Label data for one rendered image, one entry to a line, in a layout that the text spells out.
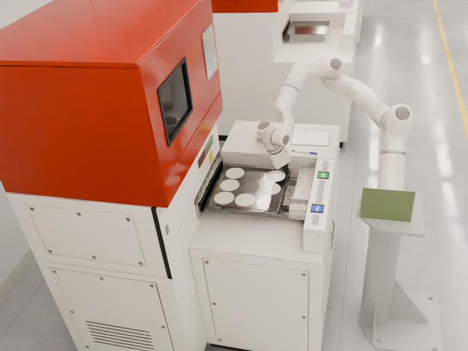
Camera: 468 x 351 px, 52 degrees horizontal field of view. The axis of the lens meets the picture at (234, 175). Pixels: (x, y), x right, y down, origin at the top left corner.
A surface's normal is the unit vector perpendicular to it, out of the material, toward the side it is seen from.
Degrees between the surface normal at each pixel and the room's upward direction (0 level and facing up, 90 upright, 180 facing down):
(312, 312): 90
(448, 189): 0
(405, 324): 0
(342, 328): 0
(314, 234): 90
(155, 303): 90
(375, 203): 90
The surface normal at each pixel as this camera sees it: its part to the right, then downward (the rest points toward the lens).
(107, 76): -0.25, 0.58
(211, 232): -0.09, -0.81
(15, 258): 0.96, 0.07
